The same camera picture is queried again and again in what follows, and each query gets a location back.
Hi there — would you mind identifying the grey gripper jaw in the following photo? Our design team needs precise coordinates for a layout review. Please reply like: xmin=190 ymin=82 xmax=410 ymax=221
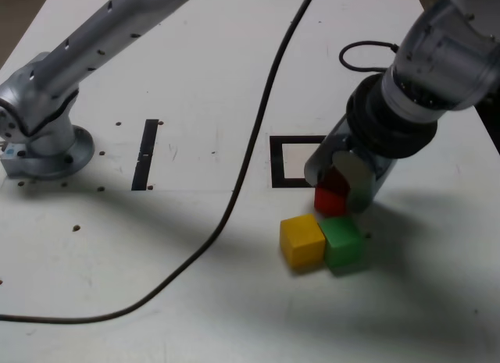
xmin=333 ymin=149 xmax=398 ymax=215
xmin=304 ymin=114 xmax=355 ymax=187

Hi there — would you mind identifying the red cube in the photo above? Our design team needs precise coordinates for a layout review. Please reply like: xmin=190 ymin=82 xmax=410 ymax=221
xmin=313 ymin=169 xmax=353 ymax=218

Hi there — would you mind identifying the green cube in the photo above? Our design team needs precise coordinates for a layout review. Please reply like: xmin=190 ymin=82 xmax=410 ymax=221
xmin=317 ymin=215 xmax=366 ymax=273

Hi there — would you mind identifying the yellow cube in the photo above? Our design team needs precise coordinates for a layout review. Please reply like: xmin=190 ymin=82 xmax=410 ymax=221
xmin=279 ymin=212 xmax=327 ymax=269

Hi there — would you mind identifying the black tape square outline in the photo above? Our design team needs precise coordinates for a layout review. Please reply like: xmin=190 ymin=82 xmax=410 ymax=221
xmin=269 ymin=134 xmax=328 ymax=190

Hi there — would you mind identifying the black tape strip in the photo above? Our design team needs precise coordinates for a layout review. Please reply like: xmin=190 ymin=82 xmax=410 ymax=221
xmin=130 ymin=119 xmax=160 ymax=192

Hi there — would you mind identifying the thin black cable loop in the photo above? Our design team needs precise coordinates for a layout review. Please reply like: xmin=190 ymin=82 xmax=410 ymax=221
xmin=338 ymin=40 xmax=401 ymax=73

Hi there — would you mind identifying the thick black cable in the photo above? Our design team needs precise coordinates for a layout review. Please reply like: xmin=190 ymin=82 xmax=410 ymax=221
xmin=0 ymin=0 xmax=320 ymax=326

